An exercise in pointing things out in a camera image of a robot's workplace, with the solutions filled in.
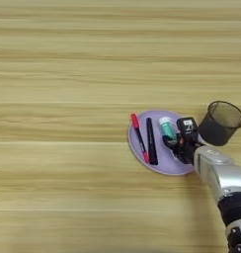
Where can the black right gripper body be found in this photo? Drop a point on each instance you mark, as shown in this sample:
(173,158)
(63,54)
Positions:
(186,150)

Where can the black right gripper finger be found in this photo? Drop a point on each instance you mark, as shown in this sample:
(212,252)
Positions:
(171,142)

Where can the green and white glue stick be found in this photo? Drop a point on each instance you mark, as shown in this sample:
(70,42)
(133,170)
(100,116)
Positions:
(167,128)

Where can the black mesh pen cup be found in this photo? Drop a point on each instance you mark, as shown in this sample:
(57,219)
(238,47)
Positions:
(221,126)

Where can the black marker pen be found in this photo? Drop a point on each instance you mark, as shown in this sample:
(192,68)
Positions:
(151,141)

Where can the round lilac plastic plate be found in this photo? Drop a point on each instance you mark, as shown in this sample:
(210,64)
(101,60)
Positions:
(167,163)

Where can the red marker pen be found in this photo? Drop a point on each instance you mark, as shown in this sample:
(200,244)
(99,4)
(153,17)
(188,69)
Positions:
(139,135)

